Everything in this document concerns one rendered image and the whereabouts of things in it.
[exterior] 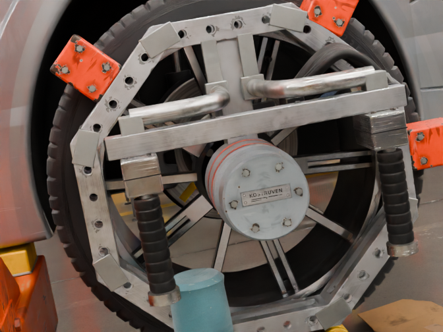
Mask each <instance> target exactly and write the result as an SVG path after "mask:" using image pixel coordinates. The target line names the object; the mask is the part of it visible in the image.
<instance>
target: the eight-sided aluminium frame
mask: <svg viewBox="0 0 443 332"><path fill-rule="evenodd" d="M262 18H263V21H262ZM234 22H236V23H237V27H236V28H235V27H234ZM207 26H209V27H210V33H207V31H206V27H207ZM278 30H279V31H280V32H281V33H282V34H284V35H286V36H287V37H288V38H289V39H291V40H292V41H294V42H295V43H296V44H298V45H299V46H301V47H302V48H303V49H304V50H306V51H307V52H309V53H310V54H311V55H314V54H315V53H316V52H317V51H318V50H319V49H320V48H322V47H324V46H325V45H328V44H330V43H336V42H337V43H345V42H344V41H343V40H341V39H340V38H339V37H337V36H336V35H335V34H333V33H332V32H331V31H329V30H328V29H326V28H325V27H323V26H321V25H319V24H317V23H315V22H313V21H311V20H309V19H307V12H306V11H302V10H301V9H300V8H299V7H297V6H296V5H294V4H293V3H283V4H279V5H277V4H272V5H268V6H266V7H260V8H255V9H249V10H244V11H237V12H232V13H225V14H218V15H214V16H206V17H202V18H194V19H190V20H183V21H179V22H167V23H165V24H160V25H155V26H151V27H149V29H148V30H147V32H146V33H145V34H144V36H143V37H142V39H140V40H139V41H138V42H139V43H138V45H137V46H136V47H135V49H134V51H133V52H132V53H131V55H130V56H129V58H128V59H127V61H126V62H125V64H124V65H123V66H122V69H121V71H120V72H119V74H118V75H117V76H116V78H115V80H114V81H113V82H112V84H111V86H110V87H109V88H108V89H107V91H106V93H105V94H104V95H103V97H102V98H101V100H100V101H99V102H98V103H97V104H96V106H95V107H94V108H93V110H92V112H91V113H90V114H89V116H88V117H87V119H86V120H85V122H84V123H83V124H82V125H80V127H79V130H78V132H77V133H76V134H75V136H74V138H73V139H72V141H71V143H70V148H71V154H72V158H73V160H72V163H73V164H74V169H75V173H76V179H77V183H78V189H79V193H80V199H81V203H82V209H83V213H84V219H85V223H86V229H87V233H88V238H89V242H90V248H91V252H92V258H93V263H92V265H93V266H94V268H95V272H96V278H97V281H98V282H100V283H101V284H103V285H105V286H106V287H107V288H109V290H110V291H111V292H113V291H114V292H116V293H117V294H119V295H120V296H122V297H123V298H125V299H127V300H128V301H129V302H132V303H133V304H134V305H136V306H138V307H139V308H141V309H142V310H144V311H145V312H147V313H149V314H150V315H152V316H154V317H155V318H156V319H158V320H160V321H161V322H163V323H164V324H166V325H168V326H169V327H171V328H172V329H174V328H173V319H172V314H171V305H168V306H151V305H150V303H149V299H148V291H150V287H149V281H148V276H147V274H145V273H143V272H142V271H141V270H139V269H137V268H136V267H134V266H133V265H131V264H129V263H128V262H126V261H125V260H123V259H122V258H120V257H119V251H118V247H117V241H116V237H115V231H114V226H113V220H112V216H111V210H110V206H109V200H108V197H107V190H106V186H105V180H104V176H103V170H102V164H101V160H100V153H99V149H98V148H99V147H100V146H101V144H102V142H103V139H104V138H105V137H107V135H108V134H109V132H110V131H111V129H112V128H113V127H114V125H115V123H116V122H117V121H118V118H119V117H120V116H121V115H122V114H123V112H124V111H125V109H126V108H127V106H128V105H129V103H130V102H131V101H132V99H133V97H134V96H135V95H136V93H137V92H138V91H139V89H140V87H141V86H142V85H143V83H144V82H145V80H146V79H147V77H148V76H149V75H150V73H151V72H152V70H153V69H154V67H155V66H156V65H157V63H158V61H159V60H160V59H161V57H162V56H163V54H164V53H165V51H166V50H168V49H175V48H180V47H186V46H191V45H198V44H200V42H201V41H206V40H213V39H216V41H221V40H228V39H232V38H236V37H237V35H240V34H248V33H252V34H253V35H255V34H262V33H266V32H274V31H278ZM179 31H182V32H183V37H182V38H180V37H179V35H178V32H179ZM345 44H347V43H345ZM347 45H348V44H347ZM143 53H146V54H147V56H148V60H147V61H142V59H141V56H142V54H143ZM126 77H132V78H133V81H132V83H131V84H126V83H125V79H126ZM111 100H114V101H116V102H117V105H116V106H114V107H112V106H110V104H109V102H110V101H111ZM94 124H99V125H100V126H101V128H94V126H93V125H94ZM396 148H400V149H401V150H402V151H403V160H404V164H405V169H404V170H405V174H406V181H407V191H408V193H409V203H410V211H411V217H412V218H411V220H412V222H413V224H414V222H415V221H416V219H417V218H418V216H419V214H418V209H417V203H418V199H416V194H415V185H414V179H413V170H412V164H411V155H410V150H409V143H408V145H406V146H400V147H396ZM85 167H91V169H87V168H85ZM92 194H96V195H95V196H93V195H92ZM385 213H386V212H385V211H384V202H383V206H382V207H381V209H380V211H379V212H378V213H377V214H376V216H375V217H374V219H373V220H372V221H371V223H370V225H369V226H368V227H367V229H366V230H365V231H364V233H363V234H362V235H361V237H360V239H359V240H358V241H357V243H356V244H355V245H354V247H353V248H352V250H351V251H350V253H349V254H348V255H347V257H346V258H345V259H344V261H343V262H342V264H341V265H340V266H339V268H338V270H337V271H336V272H335V273H334V275H333V276H332V278H331V279H330V280H329V282H328V284H327V285H326V286H325V287H324V289H323V290H322V292H321V293H320V294H319V295H315V296H309V297H305V298H300V299H296V300H290V301H287V302H280V303H277V304H271V305H267V306H261V307H258V308H252V309H248V310H243V311H239V312H233V313H231V320H232V324H233V330H234V332H310V331H316V330H319V329H324V330H327V329H328V328H329V327H334V326H338V325H341V324H342V323H343V322H344V320H345V319H346V317H347V316H348V315H349V314H351V313H352V309H353V307H354V306H355V305H356V303H357V302H358V301H359V299H360V297H362V295H363V293H364V292H365V291H366V289H367V288H368V287H369V285H370V284H371V283H372V281H373V279H374V278H375V277H376V275H377V274H378V272H379V271H380V270H381V269H382V267H383V265H384V264H385V263H386V261H387V260H388V258H389V257H390V256H389V255H388V253H387V247H386V243H387V242H388V231H387V227H386V224H387V222H386V218H385Z"/></svg>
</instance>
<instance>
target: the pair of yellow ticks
mask: <svg viewBox="0 0 443 332"><path fill-rule="evenodd" d="M195 189H196V186H195V184H194V182H192V183H190V184H189V186H188V187H187V188H186V190H185V191H184V192H183V193H182V194H181V196H180V197H179V198H180V199H182V201H184V202H186V200H187V199H188V198H189V196H190V195H191V194H192V193H193V192H194V190H195Z"/></svg>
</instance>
